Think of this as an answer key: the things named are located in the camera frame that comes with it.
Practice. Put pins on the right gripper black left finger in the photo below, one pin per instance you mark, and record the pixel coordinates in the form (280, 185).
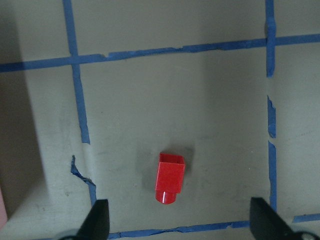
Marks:
(96, 225)

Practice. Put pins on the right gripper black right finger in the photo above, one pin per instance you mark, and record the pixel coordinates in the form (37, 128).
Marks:
(265, 223)

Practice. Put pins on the pink plastic box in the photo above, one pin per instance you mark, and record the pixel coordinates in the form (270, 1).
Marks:
(3, 212)

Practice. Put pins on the red toy block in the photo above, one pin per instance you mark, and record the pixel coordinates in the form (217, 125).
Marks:
(169, 178)

